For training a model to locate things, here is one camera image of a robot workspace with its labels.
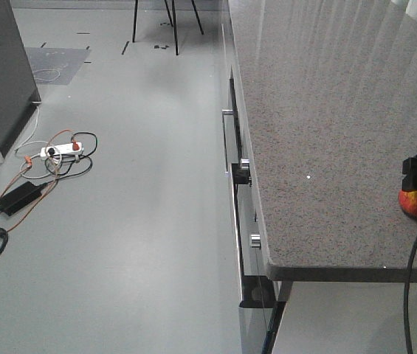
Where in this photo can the black power adapter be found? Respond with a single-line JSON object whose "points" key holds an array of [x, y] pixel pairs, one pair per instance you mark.
{"points": [[15, 200]]}

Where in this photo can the silver oven knob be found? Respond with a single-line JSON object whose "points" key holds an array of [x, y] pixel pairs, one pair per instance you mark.
{"points": [[255, 241], [244, 164]]}

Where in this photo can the white power strip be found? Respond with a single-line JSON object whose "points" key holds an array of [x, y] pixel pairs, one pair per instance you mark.
{"points": [[70, 149]]}

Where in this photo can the silver oven handle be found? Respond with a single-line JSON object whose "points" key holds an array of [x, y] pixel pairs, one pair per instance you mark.
{"points": [[227, 129]]}

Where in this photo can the silver oven knob upper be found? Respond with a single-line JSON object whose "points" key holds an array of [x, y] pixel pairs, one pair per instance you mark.
{"points": [[244, 164]]}

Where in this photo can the grey floor mat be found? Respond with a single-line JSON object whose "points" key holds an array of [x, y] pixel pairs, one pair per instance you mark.
{"points": [[55, 66]]}

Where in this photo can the silver oven knob lower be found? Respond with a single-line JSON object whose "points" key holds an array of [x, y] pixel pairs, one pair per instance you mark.
{"points": [[255, 241]]}

